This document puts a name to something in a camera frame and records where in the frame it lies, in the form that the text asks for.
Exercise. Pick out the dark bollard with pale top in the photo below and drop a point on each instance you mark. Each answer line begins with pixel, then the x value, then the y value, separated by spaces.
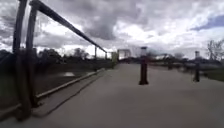
pixel 143 68
pixel 197 70

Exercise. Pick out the grey concrete path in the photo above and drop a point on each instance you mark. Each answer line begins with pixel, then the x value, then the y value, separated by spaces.
pixel 126 103

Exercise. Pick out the dark ground beside railing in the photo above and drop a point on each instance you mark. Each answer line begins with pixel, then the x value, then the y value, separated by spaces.
pixel 56 78

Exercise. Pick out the row of trees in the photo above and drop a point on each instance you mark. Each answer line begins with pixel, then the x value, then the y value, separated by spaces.
pixel 50 55

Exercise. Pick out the dark metal railing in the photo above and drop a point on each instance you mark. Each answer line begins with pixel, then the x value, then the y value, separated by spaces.
pixel 28 66

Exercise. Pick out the bare tree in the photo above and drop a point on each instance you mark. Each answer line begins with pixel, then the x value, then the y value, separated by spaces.
pixel 215 50

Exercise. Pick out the grass strip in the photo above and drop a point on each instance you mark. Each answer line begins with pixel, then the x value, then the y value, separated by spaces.
pixel 216 74

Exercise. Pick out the distant frame structure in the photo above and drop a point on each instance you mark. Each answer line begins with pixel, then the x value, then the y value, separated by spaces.
pixel 124 54

